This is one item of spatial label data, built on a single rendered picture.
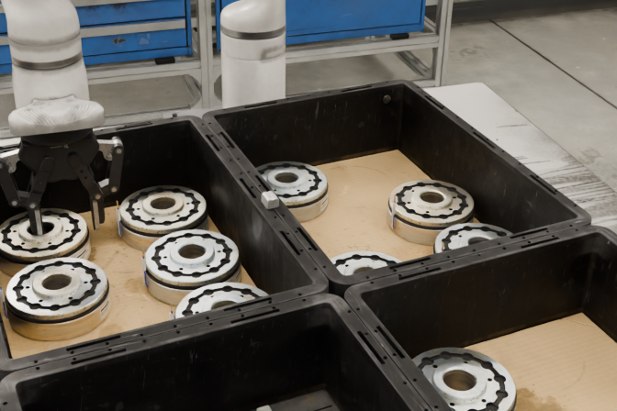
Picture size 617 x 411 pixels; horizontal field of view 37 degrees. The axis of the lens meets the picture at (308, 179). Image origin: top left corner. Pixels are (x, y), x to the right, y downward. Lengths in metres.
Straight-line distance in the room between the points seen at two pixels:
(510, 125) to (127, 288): 0.89
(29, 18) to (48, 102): 0.08
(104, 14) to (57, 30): 1.95
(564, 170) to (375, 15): 1.65
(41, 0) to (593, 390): 0.65
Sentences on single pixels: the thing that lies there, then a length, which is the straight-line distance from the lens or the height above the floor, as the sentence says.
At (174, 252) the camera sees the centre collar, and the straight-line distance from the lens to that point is 1.01.
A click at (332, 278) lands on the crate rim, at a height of 0.93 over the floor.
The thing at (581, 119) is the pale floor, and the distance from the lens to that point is 3.46.
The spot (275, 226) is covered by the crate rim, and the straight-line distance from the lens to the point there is 0.93.
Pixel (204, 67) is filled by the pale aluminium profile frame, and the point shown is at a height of 0.28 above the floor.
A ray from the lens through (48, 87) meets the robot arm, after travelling 0.96.
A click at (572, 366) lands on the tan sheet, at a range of 0.96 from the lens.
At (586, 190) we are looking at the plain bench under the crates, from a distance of 1.53.
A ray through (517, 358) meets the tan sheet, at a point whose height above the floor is 0.83.
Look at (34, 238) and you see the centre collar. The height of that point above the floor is 0.87.
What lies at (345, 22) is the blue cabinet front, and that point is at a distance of 3.09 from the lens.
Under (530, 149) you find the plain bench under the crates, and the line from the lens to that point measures 1.63.
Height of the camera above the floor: 1.43
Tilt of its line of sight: 30 degrees down
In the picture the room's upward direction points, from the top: 1 degrees clockwise
